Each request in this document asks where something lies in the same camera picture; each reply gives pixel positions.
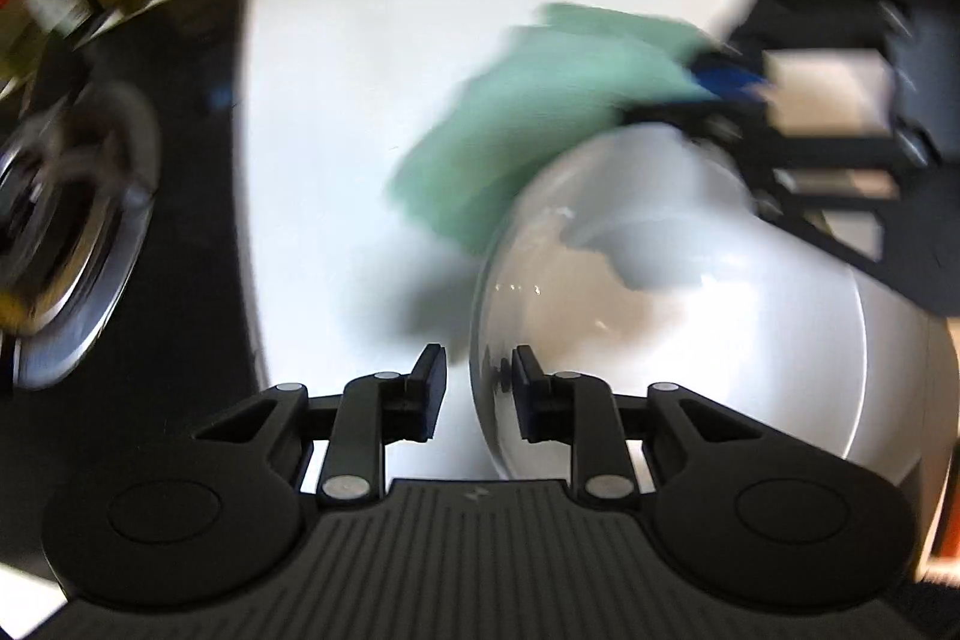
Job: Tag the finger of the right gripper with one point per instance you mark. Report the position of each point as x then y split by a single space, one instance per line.
728 78
683 113

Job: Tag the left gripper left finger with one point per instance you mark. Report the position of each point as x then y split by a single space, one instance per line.
425 388

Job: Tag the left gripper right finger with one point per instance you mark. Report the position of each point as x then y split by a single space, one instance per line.
533 397

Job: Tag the green microfiber cloth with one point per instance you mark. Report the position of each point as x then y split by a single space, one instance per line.
559 83

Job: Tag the white patterned ceramic bowl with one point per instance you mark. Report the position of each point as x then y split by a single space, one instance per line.
638 257

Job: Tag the black glass gas stove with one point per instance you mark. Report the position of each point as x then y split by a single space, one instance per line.
178 347

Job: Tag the stove burner with grate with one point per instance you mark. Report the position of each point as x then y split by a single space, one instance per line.
78 184

